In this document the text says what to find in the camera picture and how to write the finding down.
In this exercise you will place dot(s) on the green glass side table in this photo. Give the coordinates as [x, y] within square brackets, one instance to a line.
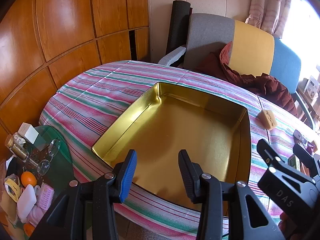
[62, 165]

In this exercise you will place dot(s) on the black rolled mat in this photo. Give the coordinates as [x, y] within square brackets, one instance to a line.
[177, 25]

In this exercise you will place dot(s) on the clear eyeglasses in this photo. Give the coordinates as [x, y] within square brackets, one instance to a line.
[44, 167]

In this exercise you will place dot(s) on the yellow sponge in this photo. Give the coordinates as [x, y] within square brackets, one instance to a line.
[267, 120]

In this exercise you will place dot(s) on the orange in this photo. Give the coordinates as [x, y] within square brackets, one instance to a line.
[28, 179]
[28, 230]

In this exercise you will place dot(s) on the patterned beige curtain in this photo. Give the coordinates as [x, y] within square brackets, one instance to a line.
[267, 5]

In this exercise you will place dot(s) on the window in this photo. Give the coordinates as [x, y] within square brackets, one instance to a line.
[305, 30]

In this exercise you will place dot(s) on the grey yellow blue sofa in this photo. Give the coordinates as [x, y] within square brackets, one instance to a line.
[212, 35]

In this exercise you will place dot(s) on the white foam block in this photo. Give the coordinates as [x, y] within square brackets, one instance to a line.
[26, 202]

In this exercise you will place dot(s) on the gold tin box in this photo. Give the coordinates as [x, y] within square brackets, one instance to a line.
[175, 130]

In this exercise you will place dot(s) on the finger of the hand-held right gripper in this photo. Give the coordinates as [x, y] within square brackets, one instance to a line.
[270, 152]
[306, 157]

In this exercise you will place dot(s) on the white printed carton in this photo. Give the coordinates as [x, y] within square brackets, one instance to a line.
[312, 87]

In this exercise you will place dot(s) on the striped pink green cloth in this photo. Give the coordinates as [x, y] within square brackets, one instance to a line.
[100, 92]

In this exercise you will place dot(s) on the wooden wardrobe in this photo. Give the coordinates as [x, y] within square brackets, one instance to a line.
[62, 30]

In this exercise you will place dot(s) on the glass jar with gold lid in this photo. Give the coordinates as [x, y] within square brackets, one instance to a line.
[17, 150]

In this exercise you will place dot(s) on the dark red jacket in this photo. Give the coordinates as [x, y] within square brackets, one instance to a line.
[262, 85]

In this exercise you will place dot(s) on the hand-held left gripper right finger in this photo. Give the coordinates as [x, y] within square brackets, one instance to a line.
[185, 177]

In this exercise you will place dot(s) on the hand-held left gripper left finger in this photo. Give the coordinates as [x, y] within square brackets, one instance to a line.
[127, 175]

